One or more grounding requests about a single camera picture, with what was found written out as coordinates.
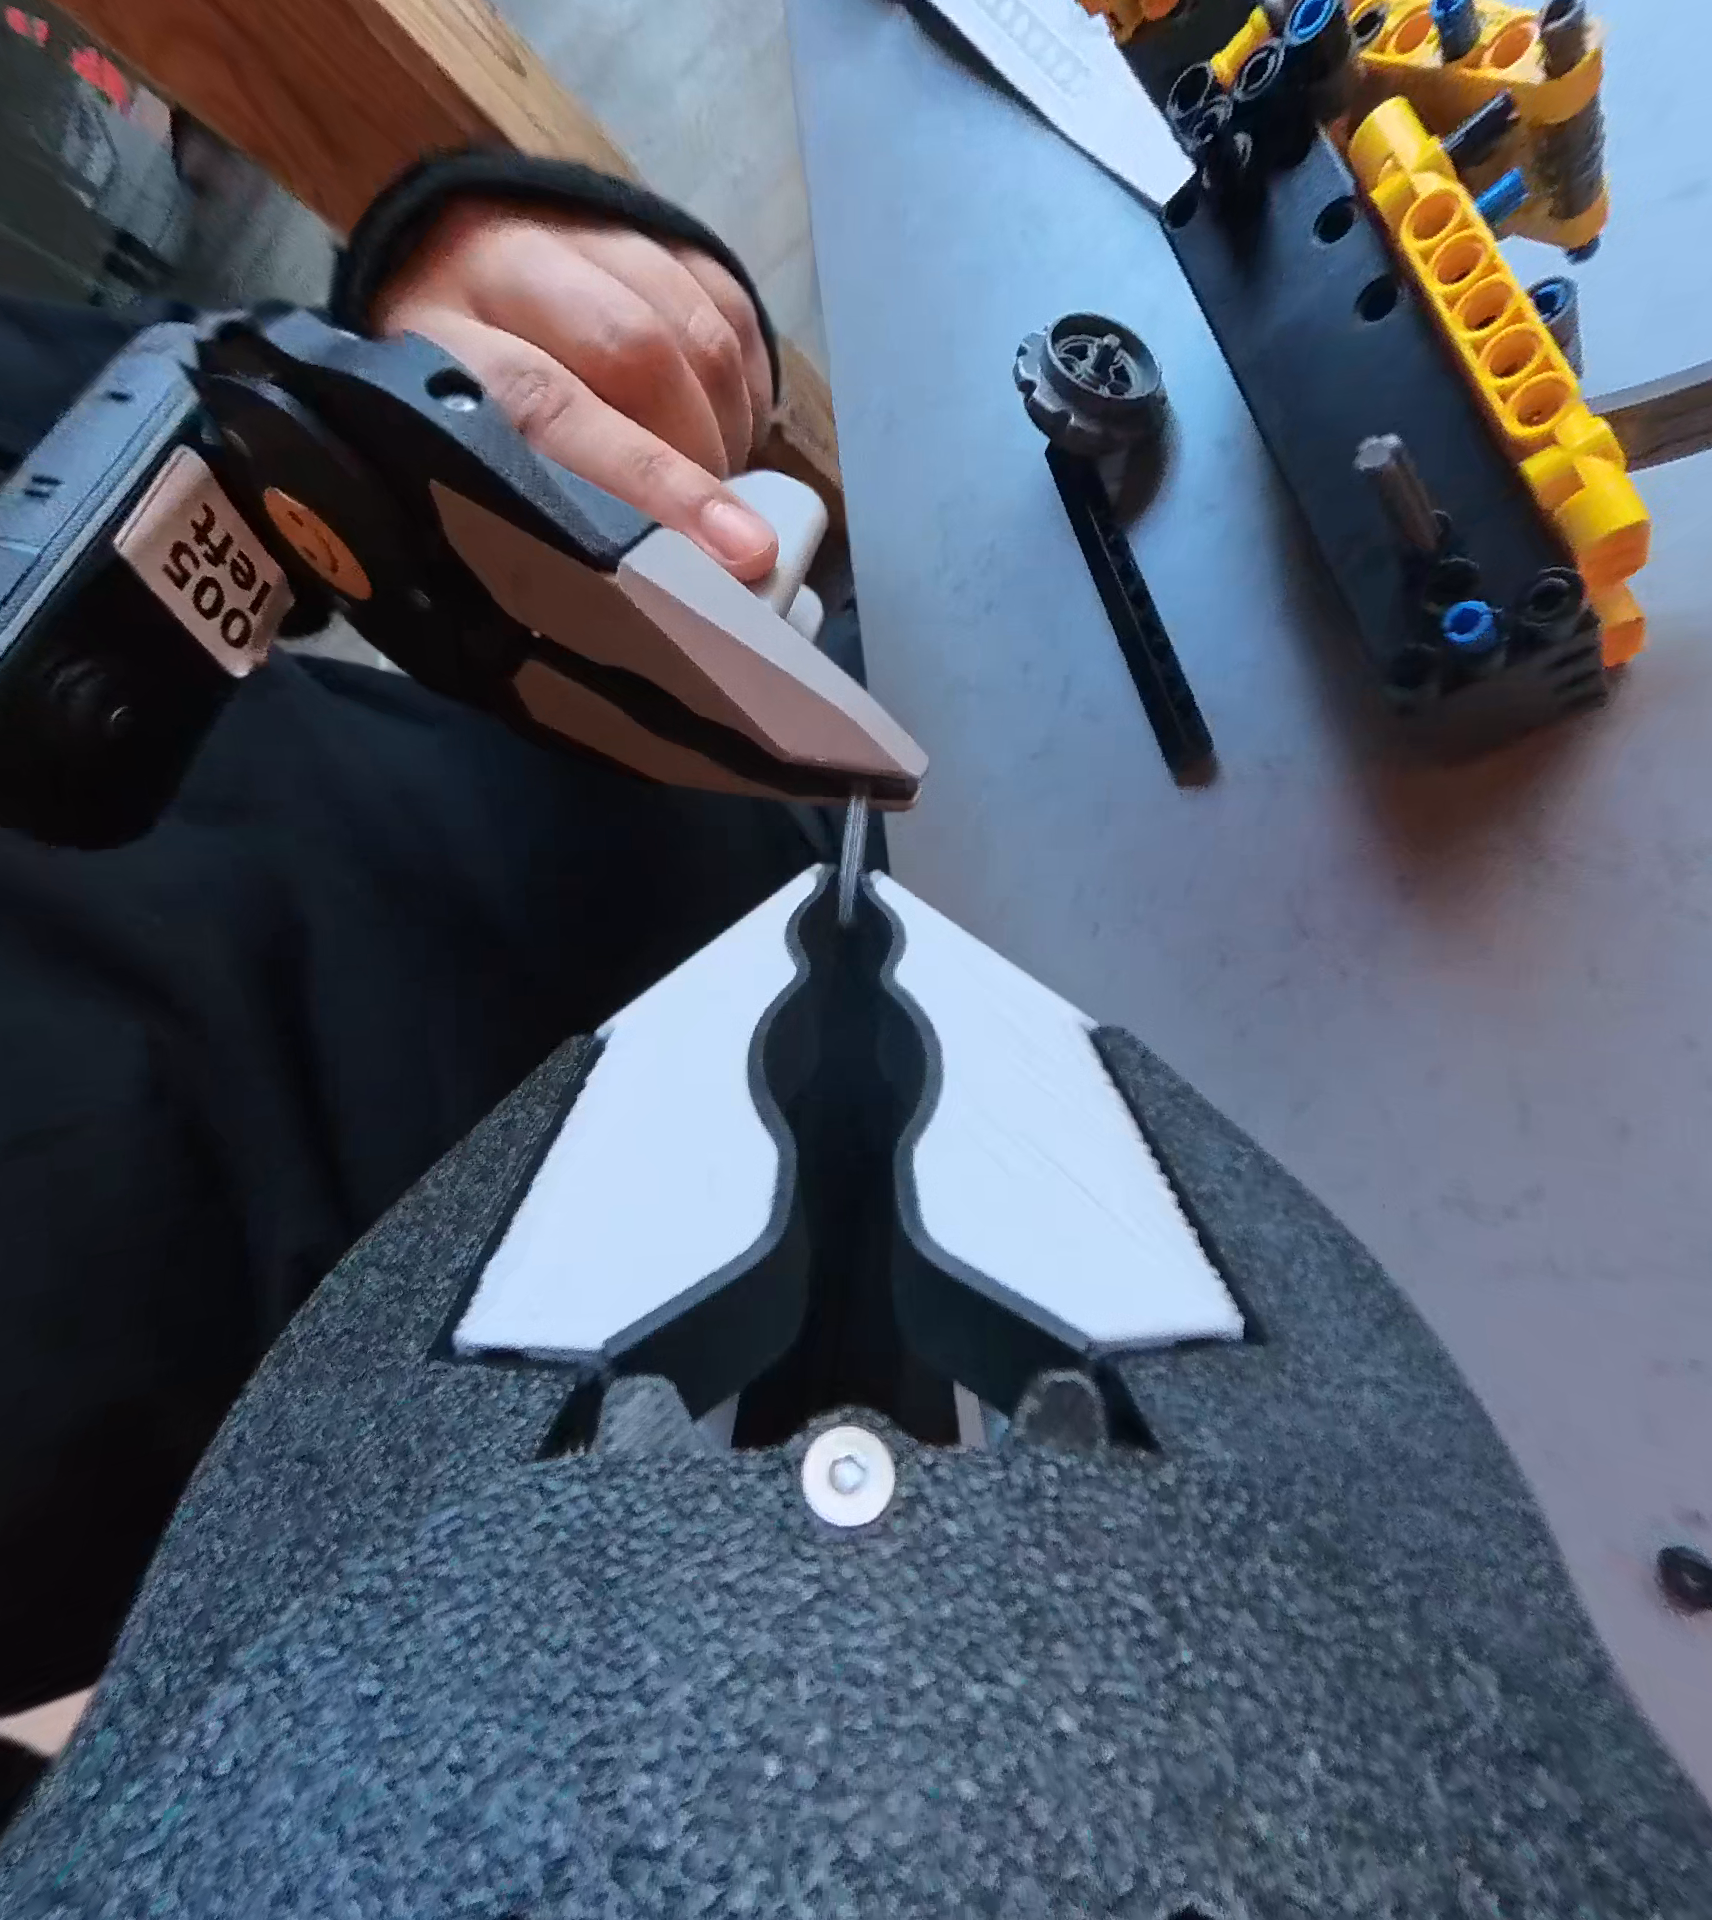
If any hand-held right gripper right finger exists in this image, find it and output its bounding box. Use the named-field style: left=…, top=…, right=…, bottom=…
left=869, top=869, right=1248, bottom=1362

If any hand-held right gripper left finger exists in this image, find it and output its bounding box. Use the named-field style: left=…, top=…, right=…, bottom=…
left=451, top=864, right=817, bottom=1368

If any black gear wheel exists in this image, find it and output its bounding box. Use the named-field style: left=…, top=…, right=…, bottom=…
left=1013, top=313, right=1174, bottom=452

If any long black holed beam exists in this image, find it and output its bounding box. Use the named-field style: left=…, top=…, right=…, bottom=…
left=1048, top=433, right=1218, bottom=790

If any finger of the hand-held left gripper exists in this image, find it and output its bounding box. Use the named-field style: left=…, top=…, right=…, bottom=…
left=511, top=655, right=893, bottom=816
left=429, top=475, right=934, bottom=799

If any grey desk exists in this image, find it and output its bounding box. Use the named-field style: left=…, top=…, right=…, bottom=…
left=780, top=0, right=1712, bottom=1920

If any yellow toy brick vehicle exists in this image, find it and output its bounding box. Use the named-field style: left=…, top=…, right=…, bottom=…
left=1162, top=0, right=1712, bottom=752

